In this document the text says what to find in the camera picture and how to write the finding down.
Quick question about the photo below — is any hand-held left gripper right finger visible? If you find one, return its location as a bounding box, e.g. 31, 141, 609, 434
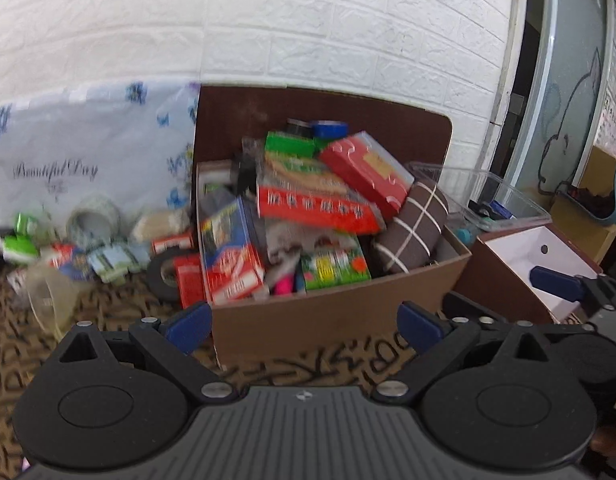
372, 301, 546, 406

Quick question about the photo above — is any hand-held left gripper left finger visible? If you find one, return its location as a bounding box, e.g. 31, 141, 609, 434
58, 301, 239, 405

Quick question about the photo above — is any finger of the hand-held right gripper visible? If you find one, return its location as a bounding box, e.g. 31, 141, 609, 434
440, 290, 511, 325
529, 265, 616, 313

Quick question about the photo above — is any brown checked glasses case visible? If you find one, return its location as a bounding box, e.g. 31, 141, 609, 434
372, 180, 451, 275

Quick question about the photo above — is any brown cardboard box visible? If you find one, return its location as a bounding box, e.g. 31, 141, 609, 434
193, 85, 473, 368

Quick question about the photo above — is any patterned brown desktop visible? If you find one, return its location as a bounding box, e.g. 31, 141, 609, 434
0, 230, 604, 480

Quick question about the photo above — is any small brown white-lined box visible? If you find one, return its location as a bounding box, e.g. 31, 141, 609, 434
450, 222, 604, 326

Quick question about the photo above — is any open tan cardboard box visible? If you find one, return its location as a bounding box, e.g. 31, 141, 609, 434
550, 145, 616, 251

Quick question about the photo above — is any small red white box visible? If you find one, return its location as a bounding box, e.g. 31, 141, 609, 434
152, 232, 195, 256

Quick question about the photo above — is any red blue card box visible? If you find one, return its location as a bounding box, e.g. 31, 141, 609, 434
200, 199, 269, 306

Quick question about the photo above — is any pale green card packet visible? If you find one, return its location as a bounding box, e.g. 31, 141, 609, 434
85, 242, 151, 283

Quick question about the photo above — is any green fruit-print box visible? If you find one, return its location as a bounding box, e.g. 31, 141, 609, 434
300, 245, 371, 291

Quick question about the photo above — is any pink marker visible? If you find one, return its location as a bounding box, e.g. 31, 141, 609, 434
273, 270, 296, 297

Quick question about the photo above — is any beige cloth pouch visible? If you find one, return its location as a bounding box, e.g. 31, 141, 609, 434
130, 207, 191, 243

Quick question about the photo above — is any clear plastic container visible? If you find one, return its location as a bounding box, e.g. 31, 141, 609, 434
405, 160, 554, 236

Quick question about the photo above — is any grey box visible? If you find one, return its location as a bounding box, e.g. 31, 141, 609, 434
200, 185, 239, 221

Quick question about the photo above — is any red blue snack packet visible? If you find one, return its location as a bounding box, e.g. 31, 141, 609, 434
40, 242, 91, 281

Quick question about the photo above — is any clear plastic cup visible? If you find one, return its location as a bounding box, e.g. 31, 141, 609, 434
25, 260, 94, 336

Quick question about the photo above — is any clear patterned tape roll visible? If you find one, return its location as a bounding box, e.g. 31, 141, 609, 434
65, 195, 123, 246

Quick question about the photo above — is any long red white-print box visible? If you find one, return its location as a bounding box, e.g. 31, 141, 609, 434
257, 185, 386, 235

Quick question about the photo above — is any large red box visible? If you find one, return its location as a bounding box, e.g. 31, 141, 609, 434
319, 131, 415, 221

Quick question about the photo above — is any green white tube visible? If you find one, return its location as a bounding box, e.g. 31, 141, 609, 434
0, 235, 41, 267

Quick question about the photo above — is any tan green striped box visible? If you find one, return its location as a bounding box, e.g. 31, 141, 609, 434
263, 152, 349, 196

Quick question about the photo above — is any green foil packet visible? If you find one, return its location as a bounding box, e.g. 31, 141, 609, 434
14, 211, 41, 236

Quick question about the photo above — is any frosted glass door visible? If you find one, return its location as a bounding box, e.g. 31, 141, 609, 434
503, 0, 616, 196

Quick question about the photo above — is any white floral plastic bag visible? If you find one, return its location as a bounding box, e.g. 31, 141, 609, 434
0, 80, 201, 261

